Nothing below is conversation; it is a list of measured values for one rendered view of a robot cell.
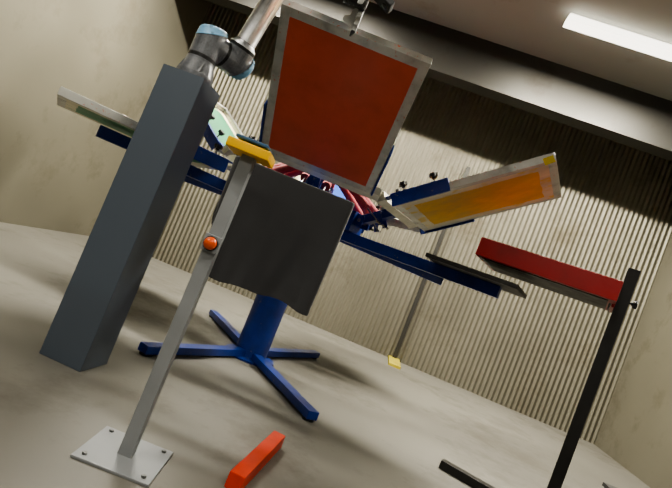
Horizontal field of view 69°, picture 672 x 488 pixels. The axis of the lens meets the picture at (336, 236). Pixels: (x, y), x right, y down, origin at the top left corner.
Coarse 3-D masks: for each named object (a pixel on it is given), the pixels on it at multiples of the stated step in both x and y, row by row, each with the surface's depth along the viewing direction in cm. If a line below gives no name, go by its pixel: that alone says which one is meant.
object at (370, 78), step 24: (360, 48) 182; (360, 72) 190; (384, 72) 187; (408, 72) 184; (360, 96) 199; (384, 96) 196; (336, 120) 213; (360, 120) 209; (384, 120) 205; (336, 144) 224; (360, 144) 220; (336, 168) 236; (360, 168) 231
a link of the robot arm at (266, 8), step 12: (264, 0) 202; (276, 0) 203; (252, 12) 205; (264, 12) 203; (276, 12) 207; (252, 24) 204; (264, 24) 205; (240, 36) 205; (252, 36) 205; (240, 48) 204; (252, 48) 207; (228, 60) 202; (240, 60) 205; (252, 60) 212; (228, 72) 208; (240, 72) 208
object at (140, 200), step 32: (160, 96) 190; (192, 96) 189; (160, 128) 189; (192, 128) 195; (128, 160) 189; (160, 160) 188; (192, 160) 205; (128, 192) 188; (160, 192) 190; (96, 224) 188; (128, 224) 186; (160, 224) 199; (96, 256) 186; (128, 256) 185; (96, 288) 185; (128, 288) 194; (64, 320) 185; (96, 320) 184; (64, 352) 184; (96, 352) 189
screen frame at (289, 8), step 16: (288, 0) 180; (288, 16) 181; (304, 16) 179; (320, 16) 179; (336, 32) 180; (368, 32) 180; (368, 48) 181; (384, 48) 179; (400, 48) 180; (416, 64) 180; (272, 80) 207; (416, 80) 186; (272, 96) 214; (272, 112) 221; (400, 112) 199; (400, 128) 206; (384, 144) 215; (288, 160) 242; (384, 160) 223; (336, 176) 241; (368, 192) 243
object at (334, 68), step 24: (288, 24) 184; (288, 48) 192; (312, 48) 189; (336, 48) 185; (288, 72) 201; (312, 72) 197; (336, 72) 194; (288, 96) 211; (312, 96) 207; (336, 96) 203; (288, 120) 222; (312, 120) 217; (288, 144) 234; (312, 144) 229
